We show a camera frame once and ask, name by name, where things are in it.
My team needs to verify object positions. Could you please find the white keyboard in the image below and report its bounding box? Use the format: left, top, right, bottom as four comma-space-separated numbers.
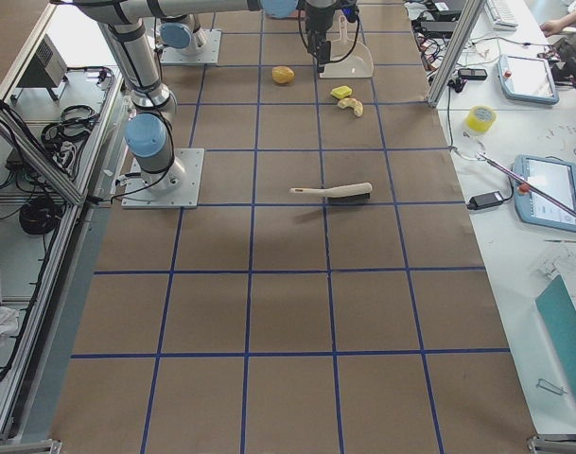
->
484, 0, 518, 31

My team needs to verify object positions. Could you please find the yellow green sponge piece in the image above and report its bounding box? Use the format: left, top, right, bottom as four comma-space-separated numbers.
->
330, 85, 353, 100

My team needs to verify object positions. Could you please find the far blue teach pendant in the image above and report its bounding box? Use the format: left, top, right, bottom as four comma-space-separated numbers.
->
497, 54, 560, 105

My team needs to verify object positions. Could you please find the beige hand brush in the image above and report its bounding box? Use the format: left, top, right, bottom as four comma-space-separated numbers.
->
288, 182, 373, 203

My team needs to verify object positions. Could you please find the person hand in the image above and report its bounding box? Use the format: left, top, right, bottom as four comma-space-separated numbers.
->
540, 19, 573, 37

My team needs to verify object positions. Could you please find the small black device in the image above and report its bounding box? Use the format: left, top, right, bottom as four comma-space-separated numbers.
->
458, 68, 487, 81

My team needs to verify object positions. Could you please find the grey control box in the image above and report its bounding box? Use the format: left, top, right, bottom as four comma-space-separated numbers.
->
17, 34, 68, 101

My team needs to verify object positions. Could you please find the beige plastic dustpan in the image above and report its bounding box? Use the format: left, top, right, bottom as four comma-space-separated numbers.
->
319, 14, 374, 79

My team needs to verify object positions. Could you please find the aluminium frame post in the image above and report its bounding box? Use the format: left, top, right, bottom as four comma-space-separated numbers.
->
427, 0, 485, 108

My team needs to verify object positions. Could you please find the yellow tape roll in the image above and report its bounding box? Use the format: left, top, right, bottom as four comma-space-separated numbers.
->
464, 105, 497, 134

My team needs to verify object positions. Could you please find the yellow toy potato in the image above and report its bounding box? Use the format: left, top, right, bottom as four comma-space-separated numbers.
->
271, 66, 295, 85

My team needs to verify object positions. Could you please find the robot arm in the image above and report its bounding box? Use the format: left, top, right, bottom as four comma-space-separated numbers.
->
65, 0, 360, 74
99, 21, 184, 193

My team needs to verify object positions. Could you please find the teal folder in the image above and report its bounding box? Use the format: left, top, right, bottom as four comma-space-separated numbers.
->
535, 275, 576, 403

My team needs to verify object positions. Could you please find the pink metal rod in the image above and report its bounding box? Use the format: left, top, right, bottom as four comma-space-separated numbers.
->
476, 152, 576, 219

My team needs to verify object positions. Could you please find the aluminium frame rail left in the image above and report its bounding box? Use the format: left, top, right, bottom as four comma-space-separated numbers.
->
0, 98, 86, 205

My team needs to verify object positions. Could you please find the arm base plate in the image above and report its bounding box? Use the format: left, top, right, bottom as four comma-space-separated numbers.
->
161, 28, 222, 66
121, 148, 205, 209

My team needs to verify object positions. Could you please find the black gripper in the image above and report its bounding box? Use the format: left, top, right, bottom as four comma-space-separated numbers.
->
304, 0, 358, 74

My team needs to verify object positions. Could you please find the black coiled cable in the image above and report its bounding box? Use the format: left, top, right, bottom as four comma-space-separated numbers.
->
18, 196, 60, 236

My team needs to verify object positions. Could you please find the toy croissant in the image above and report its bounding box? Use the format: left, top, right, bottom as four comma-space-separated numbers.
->
338, 97, 364, 117

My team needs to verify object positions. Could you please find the near blue teach pendant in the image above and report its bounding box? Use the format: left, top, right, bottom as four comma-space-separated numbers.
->
512, 155, 576, 233

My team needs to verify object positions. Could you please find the black power adapter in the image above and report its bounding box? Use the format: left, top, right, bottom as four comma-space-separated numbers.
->
466, 191, 506, 211

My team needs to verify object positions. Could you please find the blue teach pendant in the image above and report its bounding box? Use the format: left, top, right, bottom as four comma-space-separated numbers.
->
497, 54, 560, 105
512, 155, 576, 233

